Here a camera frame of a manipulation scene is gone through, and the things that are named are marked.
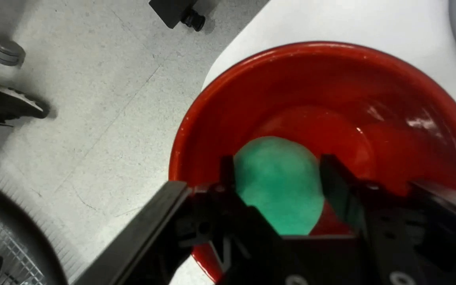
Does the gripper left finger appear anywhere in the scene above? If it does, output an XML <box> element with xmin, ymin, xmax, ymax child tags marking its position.
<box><xmin>73</xmin><ymin>155</ymin><xmax>288</xmax><ymax>285</ymax></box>

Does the green plushie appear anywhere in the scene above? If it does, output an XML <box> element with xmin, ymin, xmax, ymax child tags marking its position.
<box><xmin>234</xmin><ymin>136</ymin><xmax>326</xmax><ymax>236</ymax></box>

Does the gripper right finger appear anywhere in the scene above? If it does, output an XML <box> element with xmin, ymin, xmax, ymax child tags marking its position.
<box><xmin>320</xmin><ymin>154</ymin><xmax>456</xmax><ymax>285</ymax></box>

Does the black stand foot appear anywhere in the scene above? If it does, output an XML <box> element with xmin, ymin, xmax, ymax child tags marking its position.
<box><xmin>149</xmin><ymin>0</ymin><xmax>206</xmax><ymax>32</ymax></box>

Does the orange bowl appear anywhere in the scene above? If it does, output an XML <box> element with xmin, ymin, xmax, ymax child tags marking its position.
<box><xmin>168</xmin><ymin>41</ymin><xmax>456</xmax><ymax>283</ymax></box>

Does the grey caster wheel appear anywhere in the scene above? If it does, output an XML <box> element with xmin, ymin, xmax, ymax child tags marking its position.
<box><xmin>0</xmin><ymin>36</ymin><xmax>27</xmax><ymax>67</ymax></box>

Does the person's shoe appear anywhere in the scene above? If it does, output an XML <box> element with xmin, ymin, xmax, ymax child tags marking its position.
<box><xmin>0</xmin><ymin>88</ymin><xmax>50</xmax><ymax>130</ymax></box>

